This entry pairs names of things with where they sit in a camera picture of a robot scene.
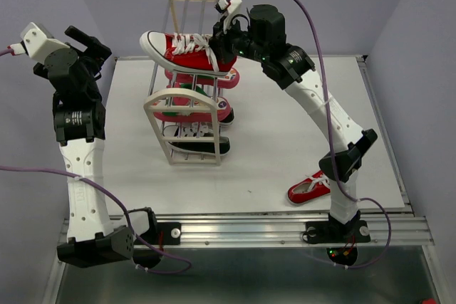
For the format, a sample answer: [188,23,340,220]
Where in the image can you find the black sneaker white laces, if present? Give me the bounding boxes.
[167,130,231,156]

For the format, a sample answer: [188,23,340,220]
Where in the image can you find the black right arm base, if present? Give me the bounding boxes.
[301,211,371,268]

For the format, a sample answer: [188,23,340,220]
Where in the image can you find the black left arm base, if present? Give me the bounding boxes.
[128,207,182,272]

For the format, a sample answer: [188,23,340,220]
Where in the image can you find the aluminium mounting rail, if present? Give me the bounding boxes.
[60,215,436,248]

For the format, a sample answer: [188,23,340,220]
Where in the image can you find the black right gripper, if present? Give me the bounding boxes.
[199,14,267,65]

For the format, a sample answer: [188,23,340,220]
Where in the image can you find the beige chrome shoe shelf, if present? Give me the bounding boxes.
[144,0,230,165]

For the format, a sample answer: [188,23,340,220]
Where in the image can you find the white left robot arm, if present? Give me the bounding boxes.
[23,23,133,268]

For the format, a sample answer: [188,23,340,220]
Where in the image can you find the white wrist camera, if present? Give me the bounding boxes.
[215,0,242,33]
[8,22,70,64]

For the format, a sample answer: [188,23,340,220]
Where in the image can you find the red sneaker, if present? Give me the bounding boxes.
[287,171,331,204]
[140,31,237,78]

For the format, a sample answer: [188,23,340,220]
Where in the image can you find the pink flip-flop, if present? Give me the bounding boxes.
[175,68,240,89]
[143,85,232,123]

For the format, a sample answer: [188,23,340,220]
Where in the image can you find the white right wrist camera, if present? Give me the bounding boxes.
[215,0,242,33]

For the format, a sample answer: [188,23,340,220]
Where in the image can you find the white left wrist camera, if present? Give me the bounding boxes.
[8,22,70,64]

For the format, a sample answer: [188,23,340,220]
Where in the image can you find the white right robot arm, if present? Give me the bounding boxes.
[209,4,378,240]

